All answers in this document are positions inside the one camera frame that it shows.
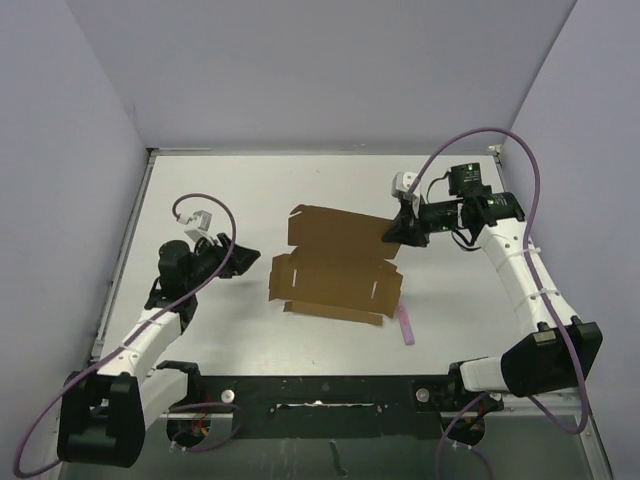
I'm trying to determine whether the brown cardboard box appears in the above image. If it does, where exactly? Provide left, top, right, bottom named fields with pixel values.
left=269, top=205, right=403, bottom=326

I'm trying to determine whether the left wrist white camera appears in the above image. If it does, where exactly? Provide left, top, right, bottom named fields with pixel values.
left=176, top=210, right=213, bottom=243

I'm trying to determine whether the wrist white camera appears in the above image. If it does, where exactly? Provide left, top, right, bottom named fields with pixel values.
left=176, top=210, right=213, bottom=243
left=391, top=172, right=421, bottom=214

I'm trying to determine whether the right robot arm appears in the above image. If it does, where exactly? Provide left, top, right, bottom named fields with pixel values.
left=382, top=163, right=603, bottom=409

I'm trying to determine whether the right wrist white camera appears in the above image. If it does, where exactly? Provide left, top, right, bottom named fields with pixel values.
left=391, top=172, right=421, bottom=214

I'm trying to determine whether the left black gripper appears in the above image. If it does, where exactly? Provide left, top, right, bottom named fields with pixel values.
left=185, top=232, right=259, bottom=291

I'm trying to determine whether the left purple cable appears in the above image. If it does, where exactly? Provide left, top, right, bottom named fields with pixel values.
left=14, top=193, right=239, bottom=477

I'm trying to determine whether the pink purple marker pen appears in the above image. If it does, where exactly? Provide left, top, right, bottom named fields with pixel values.
left=396, top=303, right=415, bottom=346

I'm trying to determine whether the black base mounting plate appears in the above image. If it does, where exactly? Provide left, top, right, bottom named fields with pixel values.
left=165, top=374, right=504, bottom=449

